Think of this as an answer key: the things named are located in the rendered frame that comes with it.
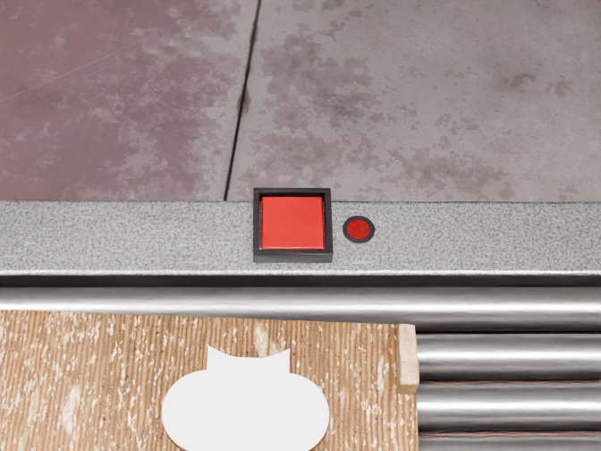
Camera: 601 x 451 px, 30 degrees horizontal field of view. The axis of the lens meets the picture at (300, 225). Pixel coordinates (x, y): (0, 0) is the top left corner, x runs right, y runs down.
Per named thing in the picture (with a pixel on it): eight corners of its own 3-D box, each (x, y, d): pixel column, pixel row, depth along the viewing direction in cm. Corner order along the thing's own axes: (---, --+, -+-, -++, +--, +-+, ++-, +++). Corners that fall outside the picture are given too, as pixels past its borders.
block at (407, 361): (394, 335, 102) (398, 321, 99) (414, 336, 102) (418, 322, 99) (395, 395, 98) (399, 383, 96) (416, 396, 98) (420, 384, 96)
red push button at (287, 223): (261, 203, 111) (261, 195, 110) (322, 203, 111) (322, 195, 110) (261, 256, 108) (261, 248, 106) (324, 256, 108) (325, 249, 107)
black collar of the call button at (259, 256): (253, 196, 111) (253, 187, 110) (329, 196, 112) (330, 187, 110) (253, 263, 107) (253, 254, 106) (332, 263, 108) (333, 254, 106)
